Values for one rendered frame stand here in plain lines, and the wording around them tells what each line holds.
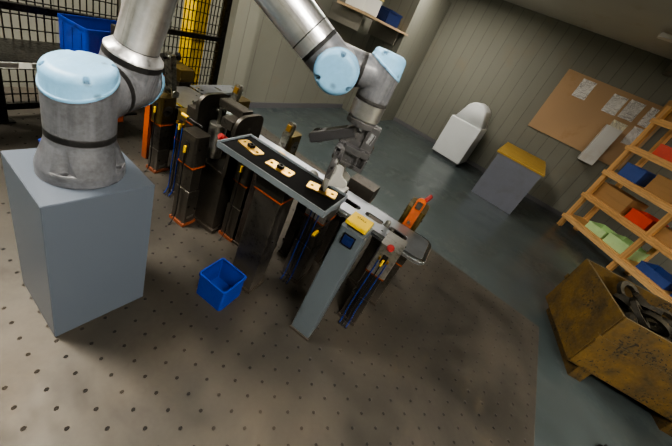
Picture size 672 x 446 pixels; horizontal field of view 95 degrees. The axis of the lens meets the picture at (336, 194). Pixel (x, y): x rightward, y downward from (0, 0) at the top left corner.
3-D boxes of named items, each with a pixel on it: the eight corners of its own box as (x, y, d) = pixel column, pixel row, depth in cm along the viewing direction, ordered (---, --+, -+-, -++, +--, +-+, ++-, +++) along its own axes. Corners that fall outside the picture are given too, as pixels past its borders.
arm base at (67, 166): (52, 196, 57) (48, 150, 53) (21, 154, 63) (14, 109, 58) (138, 181, 70) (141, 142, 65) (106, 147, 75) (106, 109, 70)
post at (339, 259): (319, 326, 104) (374, 228, 83) (307, 341, 98) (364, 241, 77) (301, 312, 106) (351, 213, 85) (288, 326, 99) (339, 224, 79)
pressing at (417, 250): (433, 241, 121) (435, 238, 120) (421, 270, 102) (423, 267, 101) (188, 87, 155) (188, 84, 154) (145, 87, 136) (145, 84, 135)
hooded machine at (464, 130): (464, 164, 639) (500, 111, 583) (458, 168, 594) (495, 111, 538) (436, 147, 663) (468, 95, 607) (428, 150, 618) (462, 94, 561)
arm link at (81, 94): (21, 125, 55) (11, 48, 49) (77, 106, 67) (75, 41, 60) (91, 149, 57) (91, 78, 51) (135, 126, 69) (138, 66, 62)
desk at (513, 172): (518, 195, 598) (545, 161, 561) (511, 216, 483) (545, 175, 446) (483, 175, 624) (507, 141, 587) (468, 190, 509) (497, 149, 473)
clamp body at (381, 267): (362, 312, 117) (408, 242, 99) (349, 333, 107) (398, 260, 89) (346, 300, 119) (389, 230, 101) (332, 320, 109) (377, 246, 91)
